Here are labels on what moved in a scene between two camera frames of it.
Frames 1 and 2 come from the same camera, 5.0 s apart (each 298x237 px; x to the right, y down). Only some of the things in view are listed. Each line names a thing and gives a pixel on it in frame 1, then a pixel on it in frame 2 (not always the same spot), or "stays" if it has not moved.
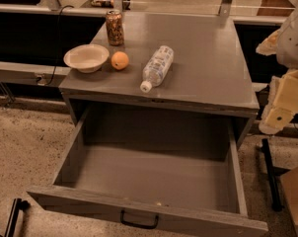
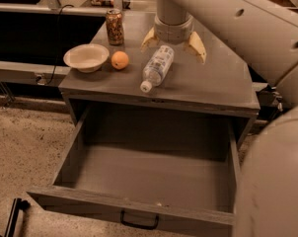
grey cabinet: [174, 65] stays
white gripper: [293, 46] to [173, 32]
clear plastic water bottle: [156, 67] stays
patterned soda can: [114, 27] stays
